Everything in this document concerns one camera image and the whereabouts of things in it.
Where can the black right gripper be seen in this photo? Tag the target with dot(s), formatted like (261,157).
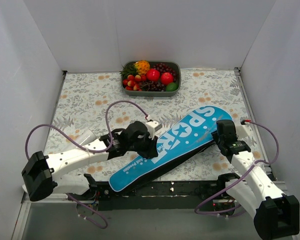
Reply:
(217,136)

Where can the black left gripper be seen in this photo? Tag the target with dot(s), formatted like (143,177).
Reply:
(149,149)

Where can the blue sport racket bag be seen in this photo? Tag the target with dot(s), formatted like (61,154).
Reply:
(182,141)

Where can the white shuttlecock tube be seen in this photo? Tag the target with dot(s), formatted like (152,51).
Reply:
(83,139)

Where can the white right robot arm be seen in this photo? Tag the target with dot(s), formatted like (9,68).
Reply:
(275,214)

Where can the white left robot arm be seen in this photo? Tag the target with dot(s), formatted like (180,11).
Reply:
(44,175)

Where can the floral table mat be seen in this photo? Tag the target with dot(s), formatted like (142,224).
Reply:
(85,97)

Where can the small red peaches cluster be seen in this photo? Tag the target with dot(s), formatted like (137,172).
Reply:
(135,83)

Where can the green lime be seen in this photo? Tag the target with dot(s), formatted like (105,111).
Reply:
(171,87)

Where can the red apple left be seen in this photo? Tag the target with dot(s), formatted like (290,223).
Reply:
(153,75)

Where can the red apple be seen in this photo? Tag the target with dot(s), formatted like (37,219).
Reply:
(166,78)
(153,75)

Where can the red apple right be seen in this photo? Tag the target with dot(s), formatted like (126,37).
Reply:
(166,78)

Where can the orange toy pineapple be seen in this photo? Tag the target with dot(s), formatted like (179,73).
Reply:
(142,67)

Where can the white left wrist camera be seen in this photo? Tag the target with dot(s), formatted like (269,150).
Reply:
(152,127)

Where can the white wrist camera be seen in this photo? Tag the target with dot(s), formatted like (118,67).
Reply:
(244,130)
(152,127)

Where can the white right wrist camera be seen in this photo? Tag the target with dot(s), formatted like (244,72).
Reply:
(244,130)

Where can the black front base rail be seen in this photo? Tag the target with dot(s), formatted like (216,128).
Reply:
(151,196)

